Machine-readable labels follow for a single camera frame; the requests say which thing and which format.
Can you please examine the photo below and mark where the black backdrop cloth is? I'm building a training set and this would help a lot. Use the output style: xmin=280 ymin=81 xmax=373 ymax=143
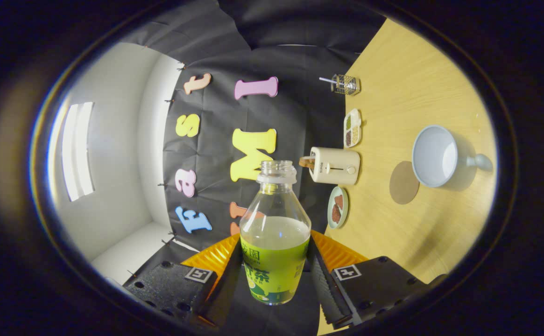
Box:
xmin=113 ymin=0 xmax=387 ymax=336

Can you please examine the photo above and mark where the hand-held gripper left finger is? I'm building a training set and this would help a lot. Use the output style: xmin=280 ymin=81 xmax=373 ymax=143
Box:
xmin=122 ymin=233 xmax=244 ymax=327

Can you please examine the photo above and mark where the white divided snack dish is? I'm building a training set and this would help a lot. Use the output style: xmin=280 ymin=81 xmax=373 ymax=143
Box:
xmin=343 ymin=108 xmax=362 ymax=148

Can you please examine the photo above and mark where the long ceiling light panel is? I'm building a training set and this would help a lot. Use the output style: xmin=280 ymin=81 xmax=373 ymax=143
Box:
xmin=61 ymin=102 xmax=96 ymax=202

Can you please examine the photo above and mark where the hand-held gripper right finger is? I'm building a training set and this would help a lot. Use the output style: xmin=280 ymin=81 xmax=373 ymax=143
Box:
xmin=307 ymin=230 xmax=433 ymax=329

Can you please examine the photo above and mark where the wooden table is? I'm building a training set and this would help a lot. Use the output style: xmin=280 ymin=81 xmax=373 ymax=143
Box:
xmin=317 ymin=18 xmax=497 ymax=336

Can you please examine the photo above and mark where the cream toaster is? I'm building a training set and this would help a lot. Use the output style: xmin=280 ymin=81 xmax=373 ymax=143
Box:
xmin=309 ymin=147 xmax=361 ymax=185

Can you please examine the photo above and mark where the wire mesh pen holder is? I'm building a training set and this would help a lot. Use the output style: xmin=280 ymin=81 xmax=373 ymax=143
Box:
xmin=331 ymin=74 xmax=361 ymax=96

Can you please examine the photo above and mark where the pale grey cup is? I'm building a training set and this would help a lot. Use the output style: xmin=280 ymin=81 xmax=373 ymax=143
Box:
xmin=412 ymin=125 xmax=494 ymax=188

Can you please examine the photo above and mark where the pale green plate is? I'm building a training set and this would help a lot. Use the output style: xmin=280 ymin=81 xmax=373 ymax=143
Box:
xmin=327 ymin=186 xmax=349 ymax=230

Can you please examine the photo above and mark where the round brown coaster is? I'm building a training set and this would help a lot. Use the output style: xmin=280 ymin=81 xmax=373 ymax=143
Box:
xmin=389 ymin=161 xmax=420 ymax=205

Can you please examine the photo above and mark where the green label juice bottle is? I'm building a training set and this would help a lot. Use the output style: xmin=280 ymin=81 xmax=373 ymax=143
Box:
xmin=240 ymin=160 xmax=312 ymax=306

